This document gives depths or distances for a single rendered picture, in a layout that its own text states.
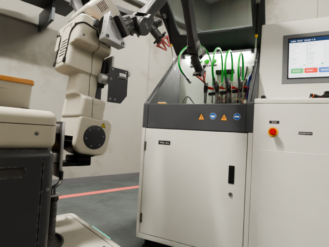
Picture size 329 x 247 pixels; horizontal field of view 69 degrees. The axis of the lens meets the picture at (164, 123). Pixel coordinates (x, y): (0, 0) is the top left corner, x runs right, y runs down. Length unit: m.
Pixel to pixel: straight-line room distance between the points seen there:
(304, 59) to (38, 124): 1.51
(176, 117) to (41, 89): 2.24
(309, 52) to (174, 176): 1.13
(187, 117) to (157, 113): 0.21
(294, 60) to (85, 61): 1.25
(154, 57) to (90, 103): 3.43
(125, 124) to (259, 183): 2.84
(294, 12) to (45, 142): 4.57
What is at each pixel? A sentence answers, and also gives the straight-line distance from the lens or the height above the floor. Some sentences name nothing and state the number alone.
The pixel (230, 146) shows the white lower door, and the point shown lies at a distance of 1.43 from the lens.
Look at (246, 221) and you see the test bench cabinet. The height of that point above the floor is 0.31.
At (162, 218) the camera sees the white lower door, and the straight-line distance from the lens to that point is 1.63.
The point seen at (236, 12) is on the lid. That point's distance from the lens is 1.93.
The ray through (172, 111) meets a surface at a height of 0.90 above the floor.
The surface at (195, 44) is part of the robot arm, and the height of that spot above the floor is 1.31.
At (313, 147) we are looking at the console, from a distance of 1.42.
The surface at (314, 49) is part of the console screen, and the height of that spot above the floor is 1.33.
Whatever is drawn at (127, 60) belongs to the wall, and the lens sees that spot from 4.06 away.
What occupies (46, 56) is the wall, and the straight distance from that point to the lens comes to 3.51.
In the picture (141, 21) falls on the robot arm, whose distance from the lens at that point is 1.12.
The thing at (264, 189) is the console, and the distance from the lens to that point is 1.43.
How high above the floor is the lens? 0.76
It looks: 2 degrees up
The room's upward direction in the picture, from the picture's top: 3 degrees clockwise
